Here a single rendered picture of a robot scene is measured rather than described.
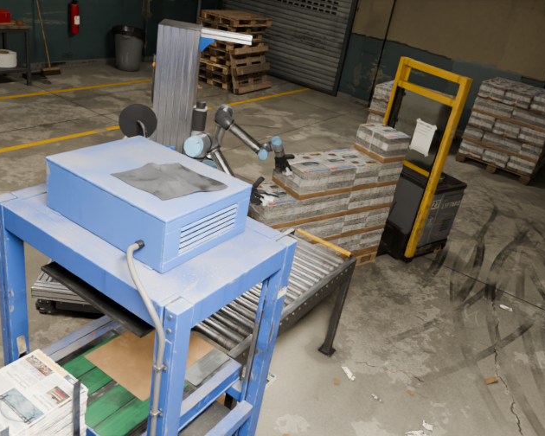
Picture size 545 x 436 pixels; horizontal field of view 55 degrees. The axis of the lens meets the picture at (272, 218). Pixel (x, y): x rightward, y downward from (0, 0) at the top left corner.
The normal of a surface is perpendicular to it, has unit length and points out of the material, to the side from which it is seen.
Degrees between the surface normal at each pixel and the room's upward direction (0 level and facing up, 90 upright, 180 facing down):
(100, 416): 0
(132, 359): 0
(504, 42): 90
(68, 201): 90
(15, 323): 90
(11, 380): 1
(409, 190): 90
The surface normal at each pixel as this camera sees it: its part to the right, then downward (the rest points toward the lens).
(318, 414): 0.17, -0.88
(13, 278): 0.81, 0.38
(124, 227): -0.56, 0.29
